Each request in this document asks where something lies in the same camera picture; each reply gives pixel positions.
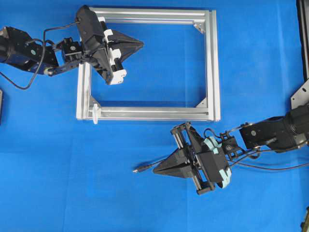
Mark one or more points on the black metal stand right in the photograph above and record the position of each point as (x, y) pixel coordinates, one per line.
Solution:
(303, 20)

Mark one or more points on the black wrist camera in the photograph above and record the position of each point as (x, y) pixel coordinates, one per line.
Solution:
(90, 29)
(216, 167)

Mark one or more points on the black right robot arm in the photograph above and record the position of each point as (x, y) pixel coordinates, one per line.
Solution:
(279, 133)

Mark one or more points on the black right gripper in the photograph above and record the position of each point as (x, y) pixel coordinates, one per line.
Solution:
(183, 162)

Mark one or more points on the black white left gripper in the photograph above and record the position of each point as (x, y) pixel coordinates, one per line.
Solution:
(107, 60)

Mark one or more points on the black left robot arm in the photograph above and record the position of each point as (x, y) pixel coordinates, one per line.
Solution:
(19, 50)

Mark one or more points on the aluminium extrusion frame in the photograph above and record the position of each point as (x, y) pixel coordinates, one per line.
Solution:
(209, 109)

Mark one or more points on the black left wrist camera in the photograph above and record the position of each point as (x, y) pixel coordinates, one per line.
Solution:
(90, 29)

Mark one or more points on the dark box left edge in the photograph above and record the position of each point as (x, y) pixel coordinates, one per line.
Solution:
(1, 103)

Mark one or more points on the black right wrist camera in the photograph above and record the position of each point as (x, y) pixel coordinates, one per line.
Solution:
(216, 167)

